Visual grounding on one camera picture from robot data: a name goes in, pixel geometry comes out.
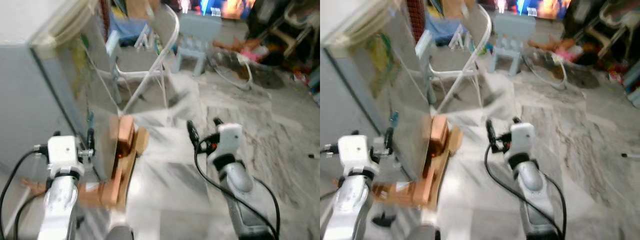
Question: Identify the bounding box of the silver fridge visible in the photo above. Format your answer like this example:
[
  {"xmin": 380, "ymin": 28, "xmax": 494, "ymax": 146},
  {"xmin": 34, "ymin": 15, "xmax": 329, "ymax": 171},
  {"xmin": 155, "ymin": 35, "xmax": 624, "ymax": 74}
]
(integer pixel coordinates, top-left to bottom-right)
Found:
[
  {"xmin": 0, "ymin": 0, "xmax": 125, "ymax": 182},
  {"xmin": 320, "ymin": 0, "xmax": 435, "ymax": 182}
]

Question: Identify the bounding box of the red mesh rack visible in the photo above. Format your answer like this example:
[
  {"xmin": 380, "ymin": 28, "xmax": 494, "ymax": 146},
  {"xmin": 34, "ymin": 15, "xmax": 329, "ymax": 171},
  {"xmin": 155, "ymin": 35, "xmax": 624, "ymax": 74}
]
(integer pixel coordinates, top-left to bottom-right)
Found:
[
  {"xmin": 98, "ymin": 0, "xmax": 112, "ymax": 29},
  {"xmin": 406, "ymin": 0, "xmax": 427, "ymax": 32}
]

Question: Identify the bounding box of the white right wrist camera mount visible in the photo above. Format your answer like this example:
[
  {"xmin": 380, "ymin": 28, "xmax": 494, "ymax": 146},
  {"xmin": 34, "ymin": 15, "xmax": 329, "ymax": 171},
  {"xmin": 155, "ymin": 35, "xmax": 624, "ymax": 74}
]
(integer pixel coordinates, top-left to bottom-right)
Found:
[
  {"xmin": 207, "ymin": 123, "xmax": 244, "ymax": 160},
  {"xmin": 503, "ymin": 122, "xmax": 536, "ymax": 161}
]

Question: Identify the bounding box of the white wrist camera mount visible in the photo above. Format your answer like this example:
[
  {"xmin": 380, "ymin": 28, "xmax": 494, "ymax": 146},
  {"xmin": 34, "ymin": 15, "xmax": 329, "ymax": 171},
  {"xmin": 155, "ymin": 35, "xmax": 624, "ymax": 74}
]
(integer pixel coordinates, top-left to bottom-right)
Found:
[
  {"xmin": 503, "ymin": 122, "xmax": 536, "ymax": 161},
  {"xmin": 47, "ymin": 135, "xmax": 85, "ymax": 176},
  {"xmin": 337, "ymin": 134, "xmax": 374, "ymax": 176},
  {"xmin": 207, "ymin": 123, "xmax": 244, "ymax": 160}
]

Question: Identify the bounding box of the television screen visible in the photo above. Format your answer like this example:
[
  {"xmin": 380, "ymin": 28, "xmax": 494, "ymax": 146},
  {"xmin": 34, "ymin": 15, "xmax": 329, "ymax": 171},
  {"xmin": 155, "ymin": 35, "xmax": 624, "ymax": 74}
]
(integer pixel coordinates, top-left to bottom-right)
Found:
[
  {"xmin": 480, "ymin": 0, "xmax": 574, "ymax": 21},
  {"xmin": 179, "ymin": 0, "xmax": 257, "ymax": 21}
]

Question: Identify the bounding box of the pink doll toy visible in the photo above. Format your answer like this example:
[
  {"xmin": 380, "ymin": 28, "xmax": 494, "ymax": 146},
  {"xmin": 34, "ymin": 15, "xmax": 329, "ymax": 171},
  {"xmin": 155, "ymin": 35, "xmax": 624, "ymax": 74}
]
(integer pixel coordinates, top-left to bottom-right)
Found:
[
  {"xmin": 527, "ymin": 37, "xmax": 585, "ymax": 64},
  {"xmin": 212, "ymin": 37, "xmax": 268, "ymax": 64}
]

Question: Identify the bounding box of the white metal folding chair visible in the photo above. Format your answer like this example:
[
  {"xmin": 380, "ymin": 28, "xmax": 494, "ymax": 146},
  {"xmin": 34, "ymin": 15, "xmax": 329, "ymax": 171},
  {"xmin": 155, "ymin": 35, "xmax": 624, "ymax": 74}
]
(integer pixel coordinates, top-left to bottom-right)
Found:
[
  {"xmin": 415, "ymin": 4, "xmax": 494, "ymax": 115},
  {"xmin": 106, "ymin": 4, "xmax": 181, "ymax": 115}
]

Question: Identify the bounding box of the round wire fan guard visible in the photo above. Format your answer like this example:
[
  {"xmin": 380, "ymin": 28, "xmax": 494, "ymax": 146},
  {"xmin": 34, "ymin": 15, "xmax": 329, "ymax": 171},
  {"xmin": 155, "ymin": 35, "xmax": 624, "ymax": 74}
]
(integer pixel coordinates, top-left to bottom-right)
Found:
[
  {"xmin": 207, "ymin": 50, "xmax": 254, "ymax": 92},
  {"xmin": 522, "ymin": 50, "xmax": 569, "ymax": 92}
]

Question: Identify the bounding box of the light blue plastic chair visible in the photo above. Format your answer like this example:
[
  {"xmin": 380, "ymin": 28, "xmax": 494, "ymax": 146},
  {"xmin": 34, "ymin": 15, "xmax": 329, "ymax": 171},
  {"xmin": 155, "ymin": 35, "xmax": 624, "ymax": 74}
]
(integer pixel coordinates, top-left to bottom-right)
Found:
[
  {"xmin": 174, "ymin": 12, "xmax": 224, "ymax": 77},
  {"xmin": 490, "ymin": 12, "xmax": 539, "ymax": 77}
]

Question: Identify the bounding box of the orange wooden fridge stand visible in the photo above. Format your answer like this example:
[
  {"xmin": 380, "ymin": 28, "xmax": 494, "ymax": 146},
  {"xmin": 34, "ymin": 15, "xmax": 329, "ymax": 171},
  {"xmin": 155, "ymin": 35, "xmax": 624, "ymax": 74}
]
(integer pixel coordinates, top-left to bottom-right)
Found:
[
  {"xmin": 372, "ymin": 114, "xmax": 464, "ymax": 209},
  {"xmin": 75, "ymin": 114, "xmax": 150, "ymax": 210}
]

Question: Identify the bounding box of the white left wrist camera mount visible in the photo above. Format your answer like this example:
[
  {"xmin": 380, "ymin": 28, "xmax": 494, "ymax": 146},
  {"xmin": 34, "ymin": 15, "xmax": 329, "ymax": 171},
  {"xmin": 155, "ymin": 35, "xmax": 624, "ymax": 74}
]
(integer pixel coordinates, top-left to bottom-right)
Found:
[
  {"xmin": 337, "ymin": 134, "xmax": 374, "ymax": 176},
  {"xmin": 47, "ymin": 135, "xmax": 85, "ymax": 176}
]

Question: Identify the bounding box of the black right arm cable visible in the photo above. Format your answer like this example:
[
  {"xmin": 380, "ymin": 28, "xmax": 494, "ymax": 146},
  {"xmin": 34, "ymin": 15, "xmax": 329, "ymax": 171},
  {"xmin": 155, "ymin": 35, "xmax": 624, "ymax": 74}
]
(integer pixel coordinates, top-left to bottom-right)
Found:
[
  {"xmin": 193, "ymin": 138, "xmax": 281, "ymax": 240},
  {"xmin": 483, "ymin": 142, "xmax": 568, "ymax": 240}
]

